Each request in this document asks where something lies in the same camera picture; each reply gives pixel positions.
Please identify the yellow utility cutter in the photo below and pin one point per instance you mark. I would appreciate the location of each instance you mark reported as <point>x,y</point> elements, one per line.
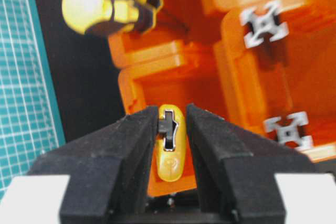
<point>170,143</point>

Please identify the large yellow black screwdriver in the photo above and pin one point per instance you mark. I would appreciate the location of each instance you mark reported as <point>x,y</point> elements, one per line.
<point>107,17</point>

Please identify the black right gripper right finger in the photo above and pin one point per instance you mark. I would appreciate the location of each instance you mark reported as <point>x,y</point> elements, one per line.
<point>235,169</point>

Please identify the green cutting mat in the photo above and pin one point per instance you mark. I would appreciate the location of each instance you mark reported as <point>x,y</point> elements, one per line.
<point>30,119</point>

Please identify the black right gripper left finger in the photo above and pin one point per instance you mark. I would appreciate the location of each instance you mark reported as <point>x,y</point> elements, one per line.
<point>109,169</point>

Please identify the orange bin top left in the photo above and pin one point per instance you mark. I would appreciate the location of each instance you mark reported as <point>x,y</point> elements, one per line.
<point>278,78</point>

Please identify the orange bin top right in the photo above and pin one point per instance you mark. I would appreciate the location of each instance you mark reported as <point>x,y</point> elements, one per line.
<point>177,73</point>

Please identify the orange bin middle right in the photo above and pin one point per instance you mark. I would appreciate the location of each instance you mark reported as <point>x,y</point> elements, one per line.
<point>201,28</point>

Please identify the silver aluminium extrusion profile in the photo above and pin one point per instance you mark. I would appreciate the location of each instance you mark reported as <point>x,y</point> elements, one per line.
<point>268,23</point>

